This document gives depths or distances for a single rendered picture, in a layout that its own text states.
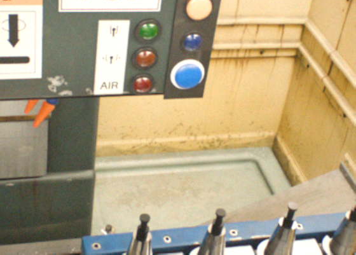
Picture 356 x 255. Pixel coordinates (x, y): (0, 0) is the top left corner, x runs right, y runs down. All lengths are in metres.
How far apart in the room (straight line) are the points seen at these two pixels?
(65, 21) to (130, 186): 1.46
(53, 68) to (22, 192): 1.01
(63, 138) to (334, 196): 0.71
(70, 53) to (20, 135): 0.88
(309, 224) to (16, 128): 0.70
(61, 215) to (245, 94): 0.71
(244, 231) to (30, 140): 0.64
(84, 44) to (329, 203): 1.24
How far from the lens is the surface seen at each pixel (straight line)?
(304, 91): 2.10
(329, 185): 1.88
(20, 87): 0.72
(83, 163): 1.69
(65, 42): 0.70
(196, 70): 0.73
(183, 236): 1.08
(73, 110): 1.59
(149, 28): 0.70
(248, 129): 2.24
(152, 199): 2.08
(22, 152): 1.60
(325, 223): 1.17
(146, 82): 0.73
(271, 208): 1.86
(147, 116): 2.10
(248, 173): 2.24
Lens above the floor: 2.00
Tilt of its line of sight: 36 degrees down
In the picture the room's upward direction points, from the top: 9 degrees clockwise
